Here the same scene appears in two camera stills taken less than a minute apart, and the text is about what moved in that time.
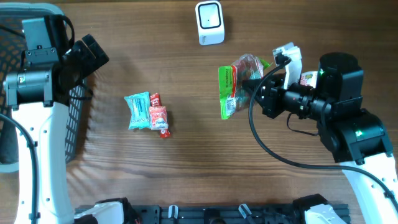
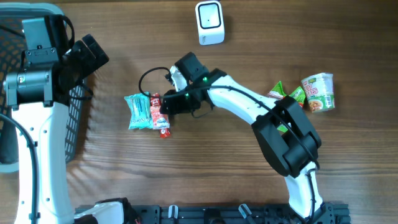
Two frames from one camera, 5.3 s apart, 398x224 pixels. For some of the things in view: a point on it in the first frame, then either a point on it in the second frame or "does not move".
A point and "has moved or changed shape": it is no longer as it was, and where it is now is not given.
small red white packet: [158, 117] does not move
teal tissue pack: [140, 112] does not move
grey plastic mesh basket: [12, 23] does not move
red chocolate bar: [155, 101] does not move
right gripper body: [270, 97] to [166, 104]
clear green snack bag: [234, 98] has moved or changed shape
